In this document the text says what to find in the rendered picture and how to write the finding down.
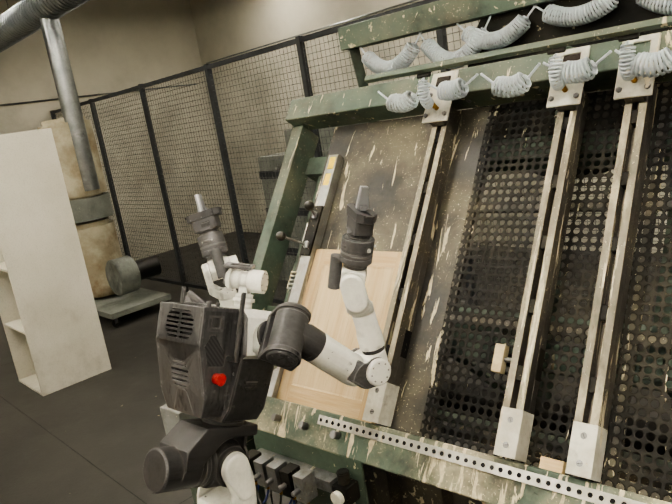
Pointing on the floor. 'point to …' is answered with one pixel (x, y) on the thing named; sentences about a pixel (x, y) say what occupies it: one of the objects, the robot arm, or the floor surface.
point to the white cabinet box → (44, 270)
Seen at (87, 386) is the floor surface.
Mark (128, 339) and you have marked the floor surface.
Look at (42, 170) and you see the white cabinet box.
